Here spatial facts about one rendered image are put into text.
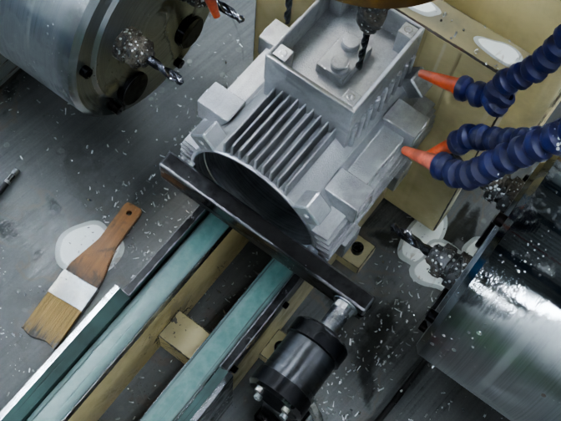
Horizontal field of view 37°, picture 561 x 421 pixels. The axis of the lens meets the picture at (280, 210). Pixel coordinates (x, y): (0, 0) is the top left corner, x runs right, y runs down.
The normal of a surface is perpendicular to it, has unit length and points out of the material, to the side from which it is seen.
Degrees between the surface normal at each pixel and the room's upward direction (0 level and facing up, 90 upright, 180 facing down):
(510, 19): 90
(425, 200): 90
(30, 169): 0
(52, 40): 62
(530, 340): 51
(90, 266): 0
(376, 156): 0
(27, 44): 73
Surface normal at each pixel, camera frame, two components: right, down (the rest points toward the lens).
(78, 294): 0.06, -0.42
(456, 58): -0.60, 0.71
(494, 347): -0.50, 0.43
